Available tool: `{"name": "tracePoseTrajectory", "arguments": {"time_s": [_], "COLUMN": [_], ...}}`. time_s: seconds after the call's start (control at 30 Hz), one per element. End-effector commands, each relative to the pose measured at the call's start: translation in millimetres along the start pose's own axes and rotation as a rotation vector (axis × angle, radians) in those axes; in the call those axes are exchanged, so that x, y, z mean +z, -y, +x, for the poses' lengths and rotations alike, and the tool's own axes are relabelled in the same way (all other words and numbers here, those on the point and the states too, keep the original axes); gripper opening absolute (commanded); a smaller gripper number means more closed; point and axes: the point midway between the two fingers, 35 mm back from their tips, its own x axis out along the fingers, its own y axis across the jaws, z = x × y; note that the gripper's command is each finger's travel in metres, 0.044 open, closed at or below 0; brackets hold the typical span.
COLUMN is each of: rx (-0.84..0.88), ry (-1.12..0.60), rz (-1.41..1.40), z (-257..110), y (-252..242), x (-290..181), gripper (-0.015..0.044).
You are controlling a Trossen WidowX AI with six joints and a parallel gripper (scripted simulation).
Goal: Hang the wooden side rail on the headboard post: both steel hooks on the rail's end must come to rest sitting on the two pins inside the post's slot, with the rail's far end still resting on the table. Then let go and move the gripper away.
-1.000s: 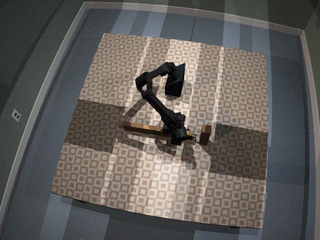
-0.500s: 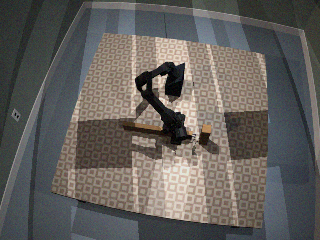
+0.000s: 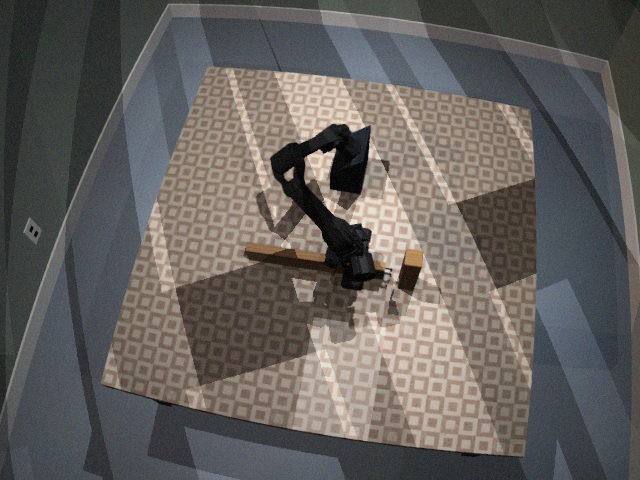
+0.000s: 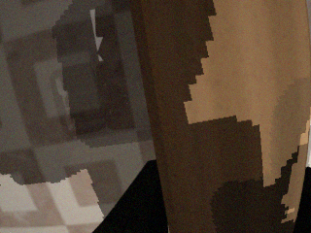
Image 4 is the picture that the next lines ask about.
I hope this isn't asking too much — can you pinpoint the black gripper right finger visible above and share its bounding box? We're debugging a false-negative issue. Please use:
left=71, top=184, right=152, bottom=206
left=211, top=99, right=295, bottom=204
left=293, top=166, right=311, bottom=233

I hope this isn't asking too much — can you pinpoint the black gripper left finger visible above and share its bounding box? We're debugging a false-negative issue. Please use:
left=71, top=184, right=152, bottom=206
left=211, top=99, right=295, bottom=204
left=90, top=160, right=168, bottom=233

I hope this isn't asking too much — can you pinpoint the brown wooden board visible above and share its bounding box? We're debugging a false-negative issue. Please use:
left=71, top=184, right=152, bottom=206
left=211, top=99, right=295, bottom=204
left=128, top=0, right=311, bottom=233

